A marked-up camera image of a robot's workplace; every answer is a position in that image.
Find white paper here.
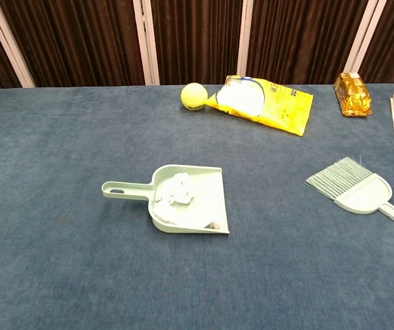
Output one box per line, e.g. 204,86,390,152
153,172,220,230

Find mint green dustpan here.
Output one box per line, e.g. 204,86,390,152
101,164,230,235

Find mint green hand broom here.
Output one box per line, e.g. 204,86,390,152
305,156,394,237

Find yellow tennis ball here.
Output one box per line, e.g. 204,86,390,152
180,82,208,112

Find yellow snack bag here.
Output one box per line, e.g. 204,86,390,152
206,74,314,137

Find blue felt table mat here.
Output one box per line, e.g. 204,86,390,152
0,83,394,330

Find gold foil snack pack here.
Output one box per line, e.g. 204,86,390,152
333,71,373,118

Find dark brown partition screen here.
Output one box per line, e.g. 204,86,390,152
0,0,394,94

